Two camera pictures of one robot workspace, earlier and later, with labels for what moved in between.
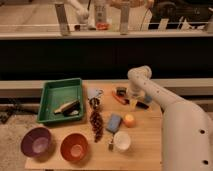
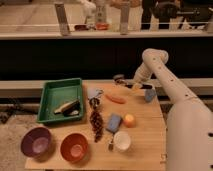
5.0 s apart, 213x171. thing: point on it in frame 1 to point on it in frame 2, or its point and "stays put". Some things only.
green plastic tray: [57, 93] stays put
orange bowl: [74, 147] stays put
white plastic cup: [122, 141] stays put
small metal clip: [110, 147] stays put
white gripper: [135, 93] to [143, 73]
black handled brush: [123, 92] to [122, 80]
